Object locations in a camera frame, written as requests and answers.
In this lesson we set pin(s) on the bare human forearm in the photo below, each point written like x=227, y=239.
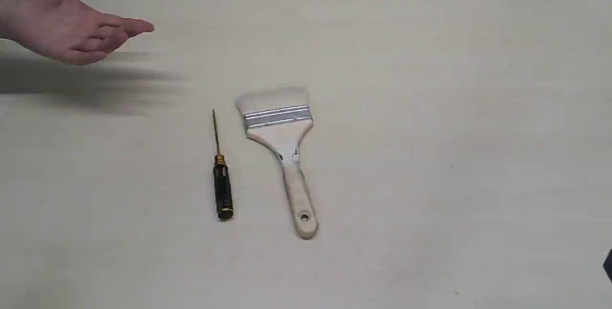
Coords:
x=7, y=8

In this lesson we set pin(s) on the wooden paint brush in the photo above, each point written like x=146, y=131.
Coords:
x=279, y=119

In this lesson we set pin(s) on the open bare human hand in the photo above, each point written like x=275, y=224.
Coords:
x=72, y=32

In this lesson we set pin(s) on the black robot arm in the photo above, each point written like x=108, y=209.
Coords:
x=607, y=265

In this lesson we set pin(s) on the black gold-trimmed screwdriver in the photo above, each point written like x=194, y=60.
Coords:
x=221, y=178

